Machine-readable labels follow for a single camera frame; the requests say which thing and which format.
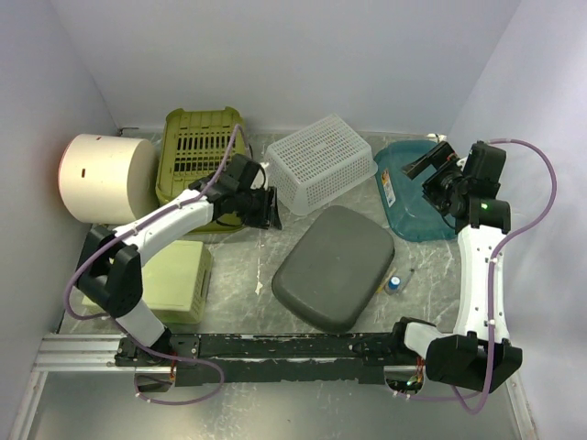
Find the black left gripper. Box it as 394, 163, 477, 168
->
236, 185, 283, 231

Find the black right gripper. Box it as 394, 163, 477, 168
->
401, 141, 468, 215

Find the translucent blue plastic container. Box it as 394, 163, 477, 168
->
374, 140, 456, 243

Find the white plastic tray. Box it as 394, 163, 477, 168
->
264, 115, 377, 216

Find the grey plastic tub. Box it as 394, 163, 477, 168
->
271, 205, 395, 334

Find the olive green plastic tub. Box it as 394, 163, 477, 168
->
155, 106, 251, 207

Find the pale yellow perforated basket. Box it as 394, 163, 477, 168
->
79, 240, 213, 325

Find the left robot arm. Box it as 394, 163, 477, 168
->
71, 154, 282, 366

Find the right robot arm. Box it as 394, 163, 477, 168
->
389, 141, 523, 392

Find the clear syringe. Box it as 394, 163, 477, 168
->
399, 268, 415, 290

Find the yellow pencil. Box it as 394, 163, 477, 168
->
376, 267, 397, 293

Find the small blue capped vial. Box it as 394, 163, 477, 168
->
384, 275, 402, 295

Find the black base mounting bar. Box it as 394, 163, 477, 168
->
115, 333, 425, 390

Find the beige cylindrical roll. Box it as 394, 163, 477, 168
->
58, 134, 159, 226

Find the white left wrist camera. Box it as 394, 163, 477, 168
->
251, 162, 270, 190

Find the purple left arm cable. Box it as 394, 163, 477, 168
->
65, 123, 244, 406

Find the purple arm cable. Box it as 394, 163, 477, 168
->
65, 123, 244, 406
393, 137, 559, 415

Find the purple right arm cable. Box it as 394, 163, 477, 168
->
393, 137, 559, 415

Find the aluminium front frame rail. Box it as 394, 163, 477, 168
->
7, 334, 539, 439

